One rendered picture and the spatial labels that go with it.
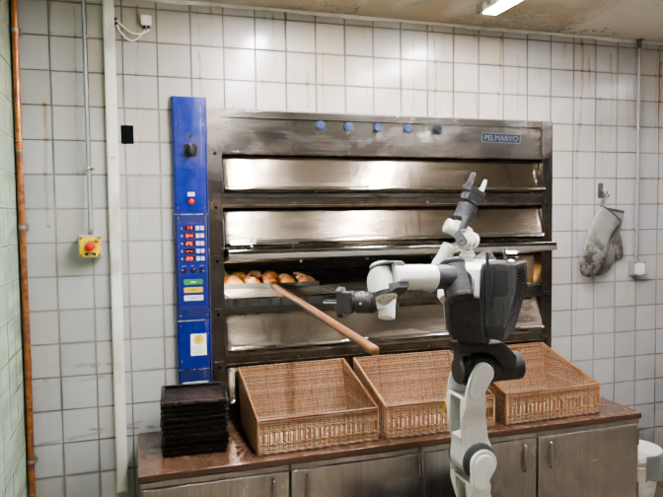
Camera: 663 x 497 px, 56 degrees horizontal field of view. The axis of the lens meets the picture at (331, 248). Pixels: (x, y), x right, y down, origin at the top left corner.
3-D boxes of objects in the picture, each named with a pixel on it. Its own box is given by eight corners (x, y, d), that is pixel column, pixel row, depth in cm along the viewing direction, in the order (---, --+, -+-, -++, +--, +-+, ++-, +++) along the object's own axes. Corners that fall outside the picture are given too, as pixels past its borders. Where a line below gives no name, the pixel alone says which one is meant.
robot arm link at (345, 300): (333, 287, 244) (363, 287, 240) (340, 285, 253) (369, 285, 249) (334, 319, 244) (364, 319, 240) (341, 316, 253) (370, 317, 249)
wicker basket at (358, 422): (237, 421, 307) (235, 366, 306) (344, 409, 325) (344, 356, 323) (256, 458, 261) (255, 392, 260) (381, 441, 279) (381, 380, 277)
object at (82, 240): (79, 256, 284) (79, 235, 284) (103, 256, 287) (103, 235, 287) (78, 257, 277) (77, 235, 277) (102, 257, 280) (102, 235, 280)
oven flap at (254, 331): (227, 353, 306) (224, 313, 311) (541, 328, 358) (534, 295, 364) (228, 351, 302) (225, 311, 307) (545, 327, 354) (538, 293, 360)
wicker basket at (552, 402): (454, 398, 342) (454, 348, 340) (541, 389, 359) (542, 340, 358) (505, 426, 296) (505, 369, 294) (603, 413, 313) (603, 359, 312)
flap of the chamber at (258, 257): (229, 259, 290) (223, 262, 309) (557, 249, 342) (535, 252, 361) (229, 254, 290) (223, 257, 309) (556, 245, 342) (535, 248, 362)
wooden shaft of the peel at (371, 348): (380, 356, 184) (380, 345, 184) (370, 356, 183) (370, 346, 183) (277, 288, 349) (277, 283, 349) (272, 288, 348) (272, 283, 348)
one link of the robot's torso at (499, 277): (531, 335, 253) (531, 248, 251) (510, 352, 223) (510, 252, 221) (459, 330, 267) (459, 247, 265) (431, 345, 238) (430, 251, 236)
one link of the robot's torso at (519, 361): (509, 375, 260) (509, 332, 259) (528, 383, 248) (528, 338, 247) (449, 381, 252) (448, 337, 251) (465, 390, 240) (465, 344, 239)
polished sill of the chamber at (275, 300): (223, 307, 311) (223, 298, 310) (535, 290, 364) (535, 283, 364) (224, 308, 305) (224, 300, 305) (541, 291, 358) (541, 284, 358)
